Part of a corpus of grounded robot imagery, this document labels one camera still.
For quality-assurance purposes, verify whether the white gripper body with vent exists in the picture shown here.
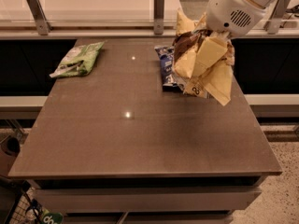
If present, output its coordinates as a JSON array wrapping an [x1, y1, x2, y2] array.
[[206, 0, 266, 37]]

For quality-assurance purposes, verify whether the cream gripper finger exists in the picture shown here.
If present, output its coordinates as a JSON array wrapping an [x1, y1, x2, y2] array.
[[192, 37, 227, 77]]

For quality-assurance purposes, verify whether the brown sea salt chip bag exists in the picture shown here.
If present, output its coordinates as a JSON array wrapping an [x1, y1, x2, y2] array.
[[172, 8, 235, 105]]

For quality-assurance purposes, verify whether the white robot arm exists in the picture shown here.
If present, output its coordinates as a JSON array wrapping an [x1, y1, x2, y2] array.
[[192, 0, 275, 77]]

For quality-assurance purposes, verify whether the blue kettle chip bag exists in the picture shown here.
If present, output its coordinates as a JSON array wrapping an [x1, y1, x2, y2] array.
[[154, 46, 180, 91]]

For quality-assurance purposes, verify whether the green jalapeno chip bag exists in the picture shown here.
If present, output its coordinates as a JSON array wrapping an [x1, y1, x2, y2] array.
[[50, 42, 104, 78]]

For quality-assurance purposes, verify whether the grey table drawer unit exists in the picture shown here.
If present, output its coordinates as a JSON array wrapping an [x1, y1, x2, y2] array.
[[34, 186, 262, 224]]

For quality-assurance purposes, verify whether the glass railing panel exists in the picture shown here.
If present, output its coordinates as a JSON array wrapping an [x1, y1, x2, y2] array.
[[0, 0, 208, 34]]

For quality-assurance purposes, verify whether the dark round floor object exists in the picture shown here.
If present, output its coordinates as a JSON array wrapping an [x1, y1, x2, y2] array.
[[0, 135, 20, 157]]

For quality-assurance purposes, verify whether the right metal railing bracket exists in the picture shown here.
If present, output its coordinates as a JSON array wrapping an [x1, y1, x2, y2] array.
[[264, 0, 291, 35]]

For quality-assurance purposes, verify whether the metal railing bracket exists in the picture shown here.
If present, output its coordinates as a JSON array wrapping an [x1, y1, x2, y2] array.
[[264, 0, 291, 35], [153, 0, 164, 35], [26, 0, 51, 35]]

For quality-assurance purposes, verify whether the middle metal railing bracket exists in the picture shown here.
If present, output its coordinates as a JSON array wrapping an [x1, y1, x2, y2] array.
[[153, 0, 164, 35]]

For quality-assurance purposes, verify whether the left metal railing bracket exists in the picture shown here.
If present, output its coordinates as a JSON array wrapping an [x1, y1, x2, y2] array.
[[26, 0, 51, 35]]

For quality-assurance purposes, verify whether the wire basket with green package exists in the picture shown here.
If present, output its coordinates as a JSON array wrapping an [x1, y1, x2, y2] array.
[[4, 188, 64, 224]]

